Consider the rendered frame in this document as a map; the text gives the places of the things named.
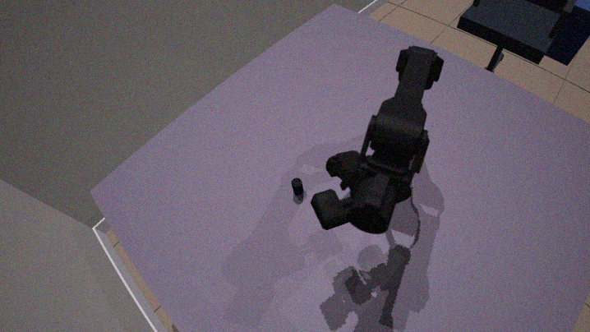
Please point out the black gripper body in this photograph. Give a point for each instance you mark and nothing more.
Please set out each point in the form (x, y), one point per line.
(332, 212)

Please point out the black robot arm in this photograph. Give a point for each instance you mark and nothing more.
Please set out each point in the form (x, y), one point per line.
(396, 134)

